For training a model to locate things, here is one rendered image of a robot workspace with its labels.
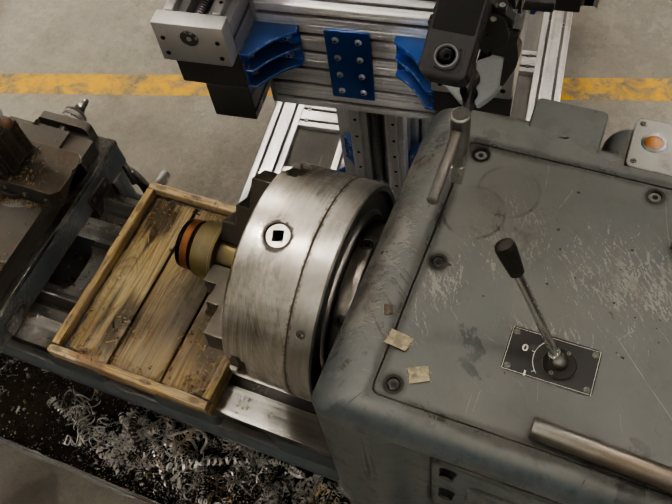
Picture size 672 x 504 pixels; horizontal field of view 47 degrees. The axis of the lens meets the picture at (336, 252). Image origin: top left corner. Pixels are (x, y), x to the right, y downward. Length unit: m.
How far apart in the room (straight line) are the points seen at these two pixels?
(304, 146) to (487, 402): 1.64
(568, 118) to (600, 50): 1.91
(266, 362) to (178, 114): 1.93
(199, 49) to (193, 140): 1.32
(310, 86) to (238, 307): 0.74
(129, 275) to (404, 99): 0.63
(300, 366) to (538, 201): 0.35
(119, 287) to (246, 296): 0.48
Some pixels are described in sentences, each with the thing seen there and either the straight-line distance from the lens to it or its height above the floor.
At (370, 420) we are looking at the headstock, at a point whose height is 1.24.
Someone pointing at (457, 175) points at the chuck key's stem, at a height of 1.30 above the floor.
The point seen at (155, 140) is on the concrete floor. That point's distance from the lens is 2.79.
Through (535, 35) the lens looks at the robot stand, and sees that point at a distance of 2.64.
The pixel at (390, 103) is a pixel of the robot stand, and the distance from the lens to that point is 1.58.
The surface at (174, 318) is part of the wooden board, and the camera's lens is 1.33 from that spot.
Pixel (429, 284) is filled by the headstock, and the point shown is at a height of 1.25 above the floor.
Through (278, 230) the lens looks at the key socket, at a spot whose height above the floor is 1.23.
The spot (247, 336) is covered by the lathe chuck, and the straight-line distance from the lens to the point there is 0.97.
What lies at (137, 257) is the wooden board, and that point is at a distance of 1.41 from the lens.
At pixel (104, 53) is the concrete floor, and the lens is 3.16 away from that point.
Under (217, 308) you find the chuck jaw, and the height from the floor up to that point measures 1.11.
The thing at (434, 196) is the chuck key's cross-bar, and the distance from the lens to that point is 0.77.
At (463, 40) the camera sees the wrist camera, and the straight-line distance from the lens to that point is 0.71.
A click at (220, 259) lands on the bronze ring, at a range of 1.10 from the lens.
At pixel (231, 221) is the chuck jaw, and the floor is 1.14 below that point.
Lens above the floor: 2.02
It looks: 58 degrees down
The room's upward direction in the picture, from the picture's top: 11 degrees counter-clockwise
